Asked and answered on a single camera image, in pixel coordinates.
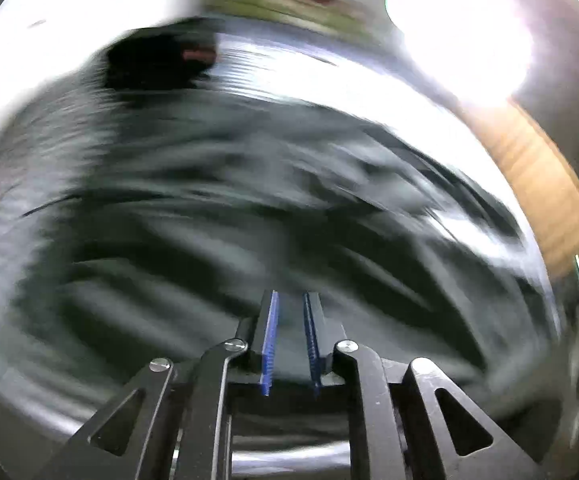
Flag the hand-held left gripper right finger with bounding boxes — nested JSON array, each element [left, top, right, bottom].
[[303, 290, 545, 480]]

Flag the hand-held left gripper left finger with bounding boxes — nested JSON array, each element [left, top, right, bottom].
[[62, 290, 280, 480]]

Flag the dark pants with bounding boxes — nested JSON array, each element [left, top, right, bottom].
[[0, 110, 550, 411]]

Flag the striped bed quilt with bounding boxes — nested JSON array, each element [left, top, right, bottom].
[[0, 30, 560, 441]]

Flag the folded black garment pink marks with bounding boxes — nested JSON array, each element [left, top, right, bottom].
[[104, 20, 220, 101]]

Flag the green folded quilt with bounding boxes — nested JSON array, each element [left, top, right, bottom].
[[204, 0, 400, 41]]

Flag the wooden slat bed rail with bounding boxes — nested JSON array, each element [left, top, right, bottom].
[[489, 102, 579, 281]]

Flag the white ring light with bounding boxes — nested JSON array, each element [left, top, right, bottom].
[[384, 0, 535, 108]]

